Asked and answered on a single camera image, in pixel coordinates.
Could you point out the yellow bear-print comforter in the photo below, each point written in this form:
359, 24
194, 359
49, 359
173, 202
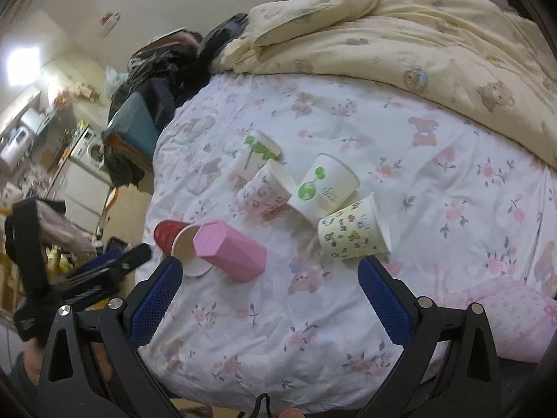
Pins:
391, 39

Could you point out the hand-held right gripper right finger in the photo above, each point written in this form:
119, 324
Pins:
385, 302

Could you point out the wall paper note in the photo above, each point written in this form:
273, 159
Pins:
110, 21

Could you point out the plain white paper cup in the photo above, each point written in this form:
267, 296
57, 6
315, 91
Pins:
191, 254

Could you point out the white green-tree paper cup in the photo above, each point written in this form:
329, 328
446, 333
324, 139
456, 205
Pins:
254, 154

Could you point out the white washing machine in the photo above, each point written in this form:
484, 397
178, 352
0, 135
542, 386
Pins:
89, 152

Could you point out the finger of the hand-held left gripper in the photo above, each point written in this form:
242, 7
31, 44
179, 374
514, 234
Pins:
89, 292
111, 259

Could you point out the pink octagonal cup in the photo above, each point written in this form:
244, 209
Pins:
233, 250

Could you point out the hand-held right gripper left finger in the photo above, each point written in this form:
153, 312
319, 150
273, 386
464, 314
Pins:
156, 302

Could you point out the white plastic bag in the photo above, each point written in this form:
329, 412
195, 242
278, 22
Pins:
111, 80

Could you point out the white cabinet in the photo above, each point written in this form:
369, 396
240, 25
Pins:
82, 193

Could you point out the cream animal print paper cup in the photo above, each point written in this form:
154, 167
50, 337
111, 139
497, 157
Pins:
350, 230

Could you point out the pink floral pillow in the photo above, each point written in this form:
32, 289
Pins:
513, 318

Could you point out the dark clothes pile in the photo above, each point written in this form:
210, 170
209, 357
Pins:
169, 69

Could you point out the white floral bed sheet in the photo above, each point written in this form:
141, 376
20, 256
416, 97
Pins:
348, 248

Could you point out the teal cushion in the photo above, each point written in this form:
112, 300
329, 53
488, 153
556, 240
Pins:
132, 128

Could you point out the red paper cup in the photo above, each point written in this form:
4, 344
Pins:
167, 235

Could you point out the large white green-print paper cup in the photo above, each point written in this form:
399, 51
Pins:
324, 189

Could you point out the black bag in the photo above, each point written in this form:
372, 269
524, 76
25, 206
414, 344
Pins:
226, 32

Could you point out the white pink-patterned paper cup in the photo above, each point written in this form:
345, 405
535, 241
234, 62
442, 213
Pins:
265, 187

